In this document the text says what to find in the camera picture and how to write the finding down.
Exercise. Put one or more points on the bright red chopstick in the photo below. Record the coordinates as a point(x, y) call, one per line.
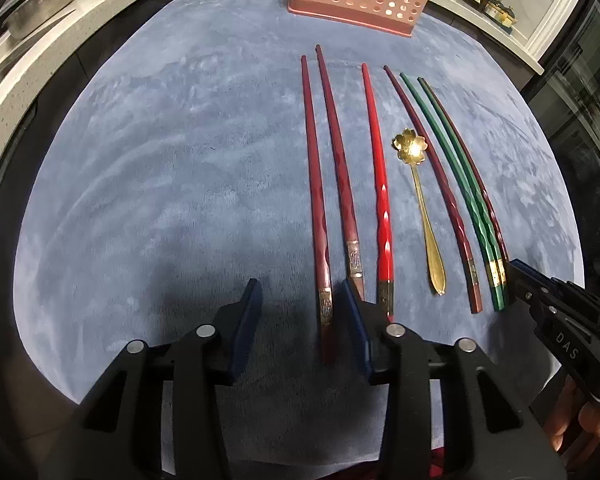
point(380, 185)

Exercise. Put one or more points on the gold flower spoon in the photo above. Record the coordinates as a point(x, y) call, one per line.
point(410, 145)

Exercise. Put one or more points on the green chopstick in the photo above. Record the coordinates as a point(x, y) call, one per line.
point(470, 205)
point(484, 195)

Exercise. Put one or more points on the thin dark red chopstick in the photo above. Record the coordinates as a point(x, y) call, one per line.
point(451, 212)

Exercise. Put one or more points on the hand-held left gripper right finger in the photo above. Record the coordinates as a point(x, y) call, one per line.
point(355, 320)

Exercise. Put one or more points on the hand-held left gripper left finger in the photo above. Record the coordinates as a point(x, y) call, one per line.
point(247, 320)

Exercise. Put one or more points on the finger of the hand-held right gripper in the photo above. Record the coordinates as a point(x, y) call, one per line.
point(532, 275)
point(527, 300)

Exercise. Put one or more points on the blue plush mat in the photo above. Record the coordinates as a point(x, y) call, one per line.
point(180, 160)

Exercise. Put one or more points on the metal colander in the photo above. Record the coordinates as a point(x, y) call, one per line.
point(40, 5)

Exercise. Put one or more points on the person's right hand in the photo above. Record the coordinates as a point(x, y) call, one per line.
point(567, 412)

